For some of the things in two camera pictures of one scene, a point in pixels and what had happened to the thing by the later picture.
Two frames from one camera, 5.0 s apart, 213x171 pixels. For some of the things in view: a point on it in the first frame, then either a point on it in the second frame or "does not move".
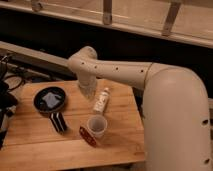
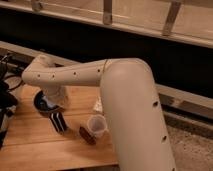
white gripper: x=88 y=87 to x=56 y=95
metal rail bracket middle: x=107 y=12 does not move
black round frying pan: x=49 y=99 does not move
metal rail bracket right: x=170 y=17 does not move
